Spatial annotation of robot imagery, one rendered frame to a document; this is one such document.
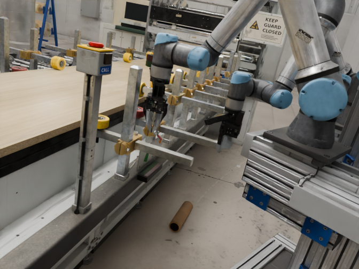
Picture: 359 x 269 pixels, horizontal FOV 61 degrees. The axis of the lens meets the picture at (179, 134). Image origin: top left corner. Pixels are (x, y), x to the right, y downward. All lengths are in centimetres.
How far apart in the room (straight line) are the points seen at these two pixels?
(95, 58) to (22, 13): 444
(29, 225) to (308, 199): 87
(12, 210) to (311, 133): 99
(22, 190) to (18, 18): 428
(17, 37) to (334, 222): 491
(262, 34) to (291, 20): 286
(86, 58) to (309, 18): 59
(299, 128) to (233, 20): 41
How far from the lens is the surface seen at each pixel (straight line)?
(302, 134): 104
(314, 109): 89
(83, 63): 87
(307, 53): 90
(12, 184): 110
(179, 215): 220
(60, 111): 133
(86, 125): 92
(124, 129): 116
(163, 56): 105
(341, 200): 96
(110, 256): 194
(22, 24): 527
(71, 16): 1216
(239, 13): 109
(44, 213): 120
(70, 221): 102
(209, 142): 137
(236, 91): 127
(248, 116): 390
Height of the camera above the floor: 132
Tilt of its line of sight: 20 degrees down
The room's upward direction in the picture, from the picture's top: 11 degrees clockwise
